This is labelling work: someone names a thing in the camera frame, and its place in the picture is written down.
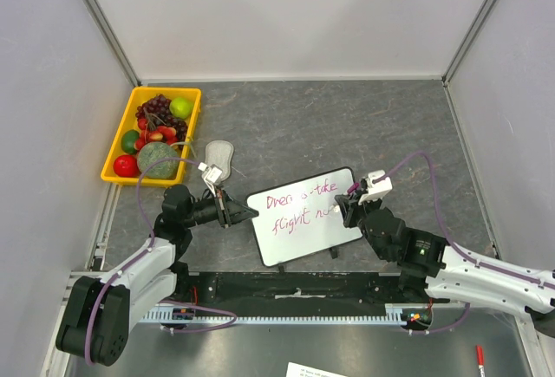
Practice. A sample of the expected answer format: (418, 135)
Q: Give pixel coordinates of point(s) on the dark green lime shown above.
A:
(128, 140)

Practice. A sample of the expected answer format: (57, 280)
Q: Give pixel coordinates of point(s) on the aluminium left corner post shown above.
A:
(95, 10)

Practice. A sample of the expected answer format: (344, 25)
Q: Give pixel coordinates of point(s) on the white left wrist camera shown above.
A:
(211, 176)

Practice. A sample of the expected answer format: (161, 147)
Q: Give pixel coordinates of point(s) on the light green apple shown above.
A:
(181, 108)

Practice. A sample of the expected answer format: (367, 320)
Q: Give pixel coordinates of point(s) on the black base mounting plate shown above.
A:
(241, 289)

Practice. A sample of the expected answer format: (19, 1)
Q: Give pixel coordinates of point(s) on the aluminium corner post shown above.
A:
(95, 10)
(477, 24)

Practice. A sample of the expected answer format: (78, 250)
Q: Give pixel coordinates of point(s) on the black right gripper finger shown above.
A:
(347, 217)
(348, 201)

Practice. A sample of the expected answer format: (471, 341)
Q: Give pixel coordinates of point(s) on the white toothed cable duct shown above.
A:
(318, 313)

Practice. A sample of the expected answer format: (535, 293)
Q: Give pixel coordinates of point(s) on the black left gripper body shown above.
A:
(222, 207)

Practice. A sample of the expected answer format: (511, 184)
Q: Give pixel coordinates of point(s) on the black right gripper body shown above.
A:
(351, 211)

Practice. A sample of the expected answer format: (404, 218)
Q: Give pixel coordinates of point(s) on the green netted melon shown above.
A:
(156, 160)

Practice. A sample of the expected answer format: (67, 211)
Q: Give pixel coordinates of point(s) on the red apple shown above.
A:
(126, 166)

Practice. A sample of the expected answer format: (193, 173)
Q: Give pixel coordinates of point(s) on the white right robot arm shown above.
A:
(431, 266)

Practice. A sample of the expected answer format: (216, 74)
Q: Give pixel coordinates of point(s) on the red capped marker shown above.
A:
(480, 361)

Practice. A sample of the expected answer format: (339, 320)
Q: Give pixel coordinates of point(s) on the white paper sheet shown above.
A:
(298, 370)

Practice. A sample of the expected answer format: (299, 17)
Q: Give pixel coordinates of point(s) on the purple grape bunch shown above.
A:
(156, 112)

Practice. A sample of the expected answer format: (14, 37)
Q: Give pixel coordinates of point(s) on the aluminium right corner post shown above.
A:
(477, 24)

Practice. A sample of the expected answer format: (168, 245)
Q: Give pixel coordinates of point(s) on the white marker with magenta cap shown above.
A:
(354, 188)

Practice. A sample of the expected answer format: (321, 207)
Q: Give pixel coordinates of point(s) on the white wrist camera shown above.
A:
(211, 176)
(376, 185)

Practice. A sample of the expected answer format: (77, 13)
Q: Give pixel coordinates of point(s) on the grey whiteboard eraser sponge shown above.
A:
(219, 153)

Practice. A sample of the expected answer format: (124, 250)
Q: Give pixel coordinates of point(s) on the small black framed whiteboard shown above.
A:
(297, 219)

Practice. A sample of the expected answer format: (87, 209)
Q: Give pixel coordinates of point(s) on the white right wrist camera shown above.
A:
(376, 185)

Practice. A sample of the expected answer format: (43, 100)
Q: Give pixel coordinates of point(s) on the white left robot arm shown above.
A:
(101, 311)

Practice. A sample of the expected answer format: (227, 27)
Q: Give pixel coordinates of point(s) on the yellow plastic fruit tray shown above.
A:
(128, 122)

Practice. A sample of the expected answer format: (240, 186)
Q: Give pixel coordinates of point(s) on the red strawberries cluster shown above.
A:
(147, 135)

